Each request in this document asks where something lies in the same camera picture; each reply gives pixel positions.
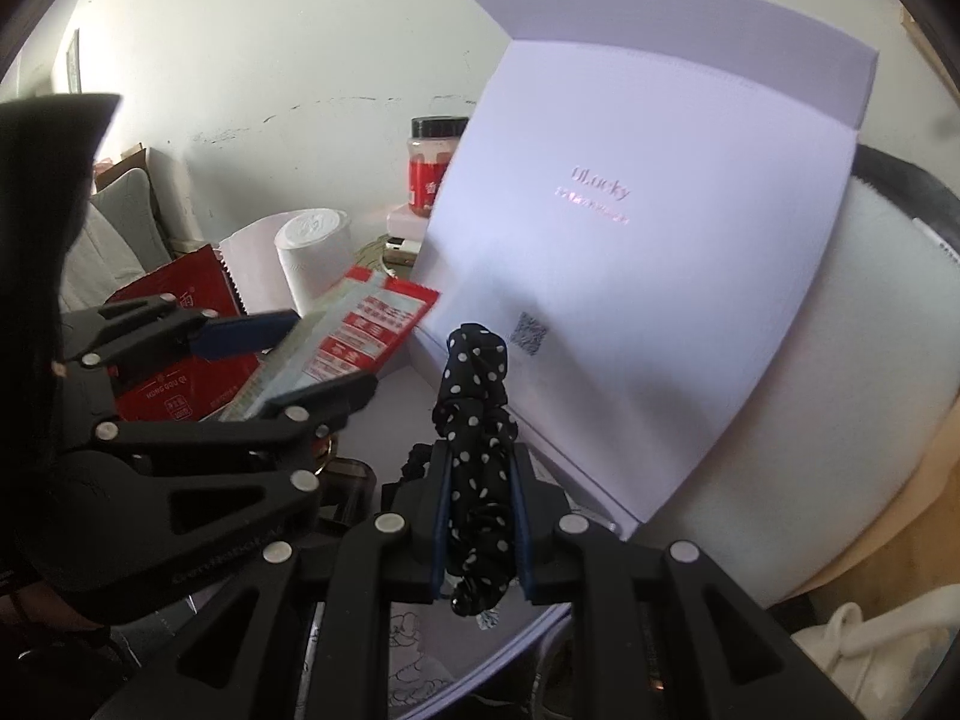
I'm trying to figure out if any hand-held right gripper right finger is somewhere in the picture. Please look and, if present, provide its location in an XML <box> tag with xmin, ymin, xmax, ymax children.
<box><xmin>510</xmin><ymin>444</ymin><xmax>863</xmax><ymax>720</ymax></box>

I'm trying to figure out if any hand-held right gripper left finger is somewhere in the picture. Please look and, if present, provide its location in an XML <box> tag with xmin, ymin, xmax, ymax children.
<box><xmin>97</xmin><ymin>444</ymin><xmax>455</xmax><ymax>720</ymax></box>

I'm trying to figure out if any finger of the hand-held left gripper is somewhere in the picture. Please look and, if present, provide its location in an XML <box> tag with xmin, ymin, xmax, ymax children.
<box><xmin>60</xmin><ymin>298</ymin><xmax>301</xmax><ymax>383</ymax></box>
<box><xmin>94</xmin><ymin>373</ymin><xmax>378</xmax><ymax>533</ymax></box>

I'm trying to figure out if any black polka dot scrunchie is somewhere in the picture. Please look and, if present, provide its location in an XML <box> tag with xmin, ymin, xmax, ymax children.
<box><xmin>431</xmin><ymin>324</ymin><xmax>520</xmax><ymax>620</ymax></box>

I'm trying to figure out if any red white snack packet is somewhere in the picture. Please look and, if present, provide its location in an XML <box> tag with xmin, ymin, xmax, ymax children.
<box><xmin>217</xmin><ymin>266</ymin><xmax>442</xmax><ymax>422</ymax></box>

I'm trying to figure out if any small black plastic holder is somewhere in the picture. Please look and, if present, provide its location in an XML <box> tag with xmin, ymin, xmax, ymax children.
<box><xmin>321</xmin><ymin>459</ymin><xmax>374</xmax><ymax>522</ymax></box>

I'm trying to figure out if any white patterned packet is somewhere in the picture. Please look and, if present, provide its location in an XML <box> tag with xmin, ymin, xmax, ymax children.
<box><xmin>386</xmin><ymin>604</ymin><xmax>460</xmax><ymax>706</ymax></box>

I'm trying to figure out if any white gift box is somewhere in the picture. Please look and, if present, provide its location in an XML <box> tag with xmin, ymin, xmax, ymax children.
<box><xmin>322</xmin><ymin>0</ymin><xmax>880</xmax><ymax>706</ymax></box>

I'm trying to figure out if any person's left hand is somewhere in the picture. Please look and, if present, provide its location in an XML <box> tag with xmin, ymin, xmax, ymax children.
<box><xmin>0</xmin><ymin>585</ymin><xmax>113</xmax><ymax>632</ymax></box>

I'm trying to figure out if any red goji berry bag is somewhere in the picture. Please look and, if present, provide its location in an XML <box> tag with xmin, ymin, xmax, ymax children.
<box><xmin>103</xmin><ymin>244</ymin><xmax>260</xmax><ymax>422</ymax></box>

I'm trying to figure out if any grey leaf-patterned chair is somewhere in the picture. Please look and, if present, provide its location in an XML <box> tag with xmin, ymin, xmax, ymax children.
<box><xmin>58</xmin><ymin>165</ymin><xmax>175</xmax><ymax>312</ymax></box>

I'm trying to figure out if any white paper roll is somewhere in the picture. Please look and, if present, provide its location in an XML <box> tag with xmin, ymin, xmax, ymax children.
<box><xmin>217</xmin><ymin>208</ymin><xmax>353</xmax><ymax>316</ymax></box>

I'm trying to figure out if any cardboard box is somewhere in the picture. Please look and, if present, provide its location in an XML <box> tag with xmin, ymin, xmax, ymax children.
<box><xmin>91</xmin><ymin>142</ymin><xmax>149</xmax><ymax>192</ymax></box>

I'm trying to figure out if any white flat box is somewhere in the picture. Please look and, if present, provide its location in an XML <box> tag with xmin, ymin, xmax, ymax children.
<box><xmin>385</xmin><ymin>206</ymin><xmax>430</xmax><ymax>271</ymax></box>

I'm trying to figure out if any red seasoning jar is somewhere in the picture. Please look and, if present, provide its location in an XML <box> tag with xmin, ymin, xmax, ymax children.
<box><xmin>407</xmin><ymin>116</ymin><xmax>470</xmax><ymax>220</ymax></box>

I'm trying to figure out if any white foam board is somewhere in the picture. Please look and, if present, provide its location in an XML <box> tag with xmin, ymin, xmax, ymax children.
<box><xmin>645</xmin><ymin>178</ymin><xmax>960</xmax><ymax>612</ymax></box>

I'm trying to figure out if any brown paper bag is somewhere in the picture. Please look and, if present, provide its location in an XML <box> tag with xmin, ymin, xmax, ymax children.
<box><xmin>806</xmin><ymin>412</ymin><xmax>960</xmax><ymax>590</ymax></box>

